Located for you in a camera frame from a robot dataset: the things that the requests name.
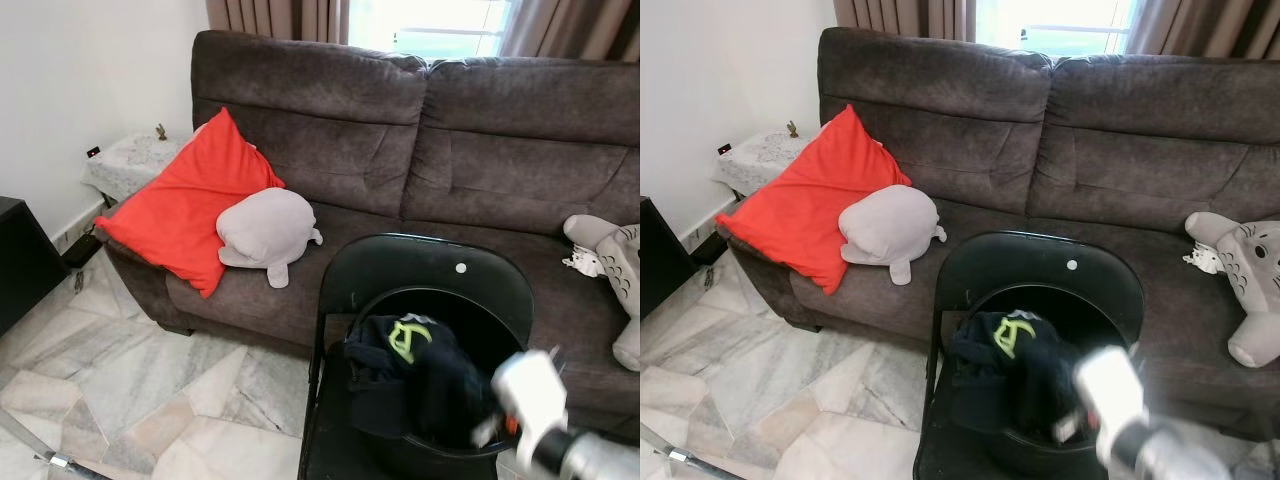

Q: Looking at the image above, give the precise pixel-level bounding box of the black shirt yellow-green logo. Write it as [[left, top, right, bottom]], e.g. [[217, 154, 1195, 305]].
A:
[[343, 313, 496, 446], [950, 310, 1086, 441]]

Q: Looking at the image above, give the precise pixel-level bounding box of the grey Totoro plush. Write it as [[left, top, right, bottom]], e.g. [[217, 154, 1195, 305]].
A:
[[562, 213, 641, 373], [1185, 210, 1280, 369]]

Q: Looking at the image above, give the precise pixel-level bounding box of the black cabinet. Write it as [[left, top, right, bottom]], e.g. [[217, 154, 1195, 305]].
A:
[[640, 197, 696, 321], [0, 197, 71, 336]]

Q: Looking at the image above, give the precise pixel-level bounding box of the side table with lace cloth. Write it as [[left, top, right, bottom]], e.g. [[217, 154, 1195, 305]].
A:
[[82, 128, 201, 206], [712, 125, 821, 196]]

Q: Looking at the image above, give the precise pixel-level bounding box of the dark brown fabric sofa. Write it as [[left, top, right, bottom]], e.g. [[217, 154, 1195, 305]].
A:
[[100, 30, 641, 416], [730, 27, 1280, 441]]

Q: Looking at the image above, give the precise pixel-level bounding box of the red pillow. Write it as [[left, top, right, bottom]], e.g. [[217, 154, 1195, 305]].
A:
[[715, 103, 913, 296], [95, 107, 286, 299]]

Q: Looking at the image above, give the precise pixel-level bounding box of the black round laundry basket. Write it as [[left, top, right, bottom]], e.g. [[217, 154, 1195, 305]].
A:
[[345, 285, 531, 480], [950, 283, 1146, 480]]

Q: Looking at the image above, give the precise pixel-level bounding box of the brown curtain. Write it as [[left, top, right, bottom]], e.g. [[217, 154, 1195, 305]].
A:
[[207, 0, 351, 46], [833, 0, 979, 43], [500, 0, 641, 61], [1125, 0, 1280, 59]]

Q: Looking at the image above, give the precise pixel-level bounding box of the grey seal plush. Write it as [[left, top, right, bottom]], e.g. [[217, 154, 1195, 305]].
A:
[[216, 187, 324, 289], [838, 184, 947, 286]]

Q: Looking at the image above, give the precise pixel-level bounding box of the bright window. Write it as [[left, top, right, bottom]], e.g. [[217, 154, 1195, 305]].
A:
[[348, 0, 513, 59], [975, 0, 1141, 56]]

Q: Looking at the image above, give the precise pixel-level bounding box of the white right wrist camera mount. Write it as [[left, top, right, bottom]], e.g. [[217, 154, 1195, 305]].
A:
[[492, 350, 569, 471], [1075, 345, 1151, 466]]

